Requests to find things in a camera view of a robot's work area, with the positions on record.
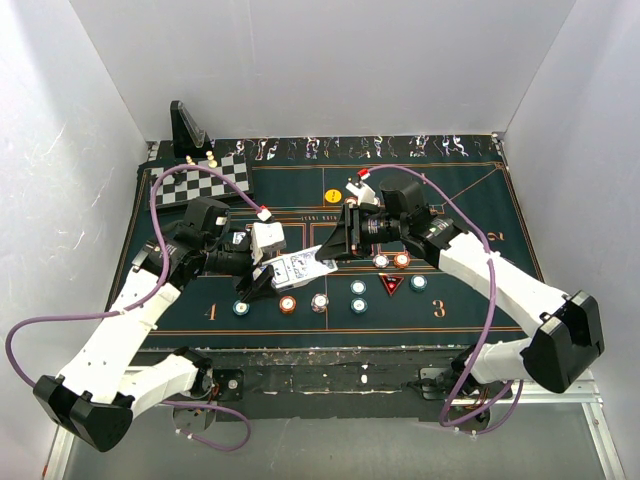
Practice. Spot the small chess board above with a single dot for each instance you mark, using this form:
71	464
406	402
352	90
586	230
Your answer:
197	184

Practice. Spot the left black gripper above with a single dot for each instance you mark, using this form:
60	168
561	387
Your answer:
250	288

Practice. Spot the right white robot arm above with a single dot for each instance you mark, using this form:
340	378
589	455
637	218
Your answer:
563	332

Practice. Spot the orange poker chip stack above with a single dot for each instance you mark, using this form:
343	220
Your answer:
287	305

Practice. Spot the green poker chip stack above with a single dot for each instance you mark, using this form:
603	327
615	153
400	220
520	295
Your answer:
358	306

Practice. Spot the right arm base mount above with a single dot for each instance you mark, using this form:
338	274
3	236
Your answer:
467	409

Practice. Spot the blue backed card deck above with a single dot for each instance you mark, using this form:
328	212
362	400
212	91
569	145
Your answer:
307	258

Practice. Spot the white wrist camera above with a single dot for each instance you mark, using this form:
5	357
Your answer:
266	238
362	193

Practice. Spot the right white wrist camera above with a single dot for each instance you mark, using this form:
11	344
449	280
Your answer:
362	193

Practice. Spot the card near left camera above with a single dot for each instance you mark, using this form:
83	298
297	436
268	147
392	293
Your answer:
241	239

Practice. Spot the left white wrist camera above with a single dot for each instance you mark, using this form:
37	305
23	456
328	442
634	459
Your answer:
266	238

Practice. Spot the black triangular stand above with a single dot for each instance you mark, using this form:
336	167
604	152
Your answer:
188	138

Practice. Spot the yellow big blind button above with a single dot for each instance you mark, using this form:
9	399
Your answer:
333	196

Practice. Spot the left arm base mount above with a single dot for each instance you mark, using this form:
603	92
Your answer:
210	404

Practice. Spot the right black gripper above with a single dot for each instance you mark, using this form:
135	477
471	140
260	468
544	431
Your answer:
340	241

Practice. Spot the aluminium rail frame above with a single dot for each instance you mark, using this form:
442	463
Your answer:
535	435

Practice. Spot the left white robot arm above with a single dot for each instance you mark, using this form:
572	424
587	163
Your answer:
91	397

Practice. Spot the green chips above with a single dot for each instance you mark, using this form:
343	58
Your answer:
240	308
418	283

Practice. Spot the green poker table mat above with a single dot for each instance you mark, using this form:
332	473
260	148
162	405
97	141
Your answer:
290	177

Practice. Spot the red triangular dealer button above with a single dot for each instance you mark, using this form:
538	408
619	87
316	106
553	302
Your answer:
391	283

